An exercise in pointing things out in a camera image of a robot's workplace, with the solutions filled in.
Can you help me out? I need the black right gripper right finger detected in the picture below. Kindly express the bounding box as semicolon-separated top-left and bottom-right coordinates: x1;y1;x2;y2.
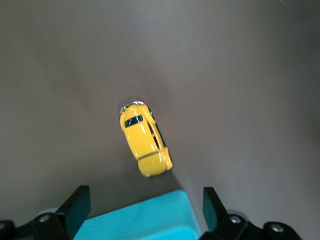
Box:
199;186;303;240

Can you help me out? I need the yellow beetle toy car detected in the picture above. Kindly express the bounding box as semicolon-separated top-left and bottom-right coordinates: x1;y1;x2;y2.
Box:
119;100;174;179

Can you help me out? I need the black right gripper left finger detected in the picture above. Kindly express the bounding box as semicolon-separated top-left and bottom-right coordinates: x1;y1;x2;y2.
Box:
0;184;91;240

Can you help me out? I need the turquoise plastic bin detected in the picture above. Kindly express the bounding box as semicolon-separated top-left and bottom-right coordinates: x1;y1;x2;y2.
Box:
73;189;202;240

